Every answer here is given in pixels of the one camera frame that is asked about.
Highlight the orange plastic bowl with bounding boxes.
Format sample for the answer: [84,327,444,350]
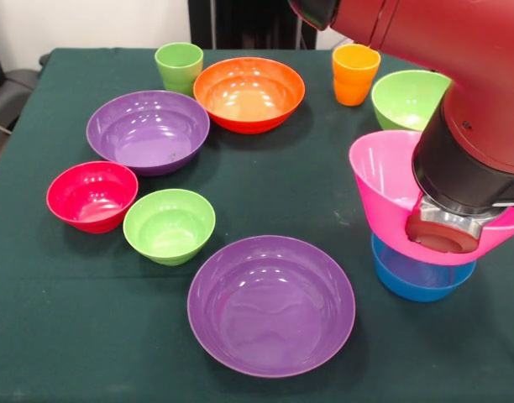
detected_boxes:
[192,57,307,136]

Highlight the large green plastic bowl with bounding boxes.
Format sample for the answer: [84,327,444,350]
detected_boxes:
[370,70,454,133]

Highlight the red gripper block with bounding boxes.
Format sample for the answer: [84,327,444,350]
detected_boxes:
[404,208,481,255]

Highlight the black cabinet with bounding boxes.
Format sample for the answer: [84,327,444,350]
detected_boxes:
[187,0,321,50]

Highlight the red plastic bowl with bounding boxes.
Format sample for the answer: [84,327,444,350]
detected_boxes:
[45,160,139,234]

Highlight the black chair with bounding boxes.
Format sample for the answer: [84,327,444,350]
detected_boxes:
[0,29,51,135]

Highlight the pink plastic bowl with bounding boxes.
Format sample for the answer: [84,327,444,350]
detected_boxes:
[348,129,514,268]

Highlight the orange plastic cup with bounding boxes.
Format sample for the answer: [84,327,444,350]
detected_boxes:
[331,44,382,107]

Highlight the purple plastic bowl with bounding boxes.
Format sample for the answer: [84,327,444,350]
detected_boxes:
[186,234,357,379]
[86,90,211,177]

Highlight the dark green tablecloth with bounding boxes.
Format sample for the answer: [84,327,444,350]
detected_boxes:
[0,47,514,403]

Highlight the small green plastic bowl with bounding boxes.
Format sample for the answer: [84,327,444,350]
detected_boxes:
[122,188,217,267]

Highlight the green plastic cup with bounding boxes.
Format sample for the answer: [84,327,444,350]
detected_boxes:
[154,42,205,97]

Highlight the blue plastic bowl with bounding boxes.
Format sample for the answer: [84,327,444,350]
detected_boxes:
[370,233,478,303]

